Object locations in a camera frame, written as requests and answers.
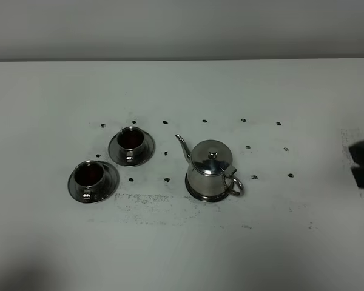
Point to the teapot stainless steel saucer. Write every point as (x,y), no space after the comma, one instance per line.
(209,189)

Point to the far stainless steel teacup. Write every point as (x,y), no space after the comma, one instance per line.
(130,142)

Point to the stainless steel teacup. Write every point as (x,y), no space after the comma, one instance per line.
(130,142)
(89,177)

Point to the far stainless steel saucer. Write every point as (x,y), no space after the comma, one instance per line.
(149,148)

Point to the near stainless steel teacup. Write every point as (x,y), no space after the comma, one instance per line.
(89,177)

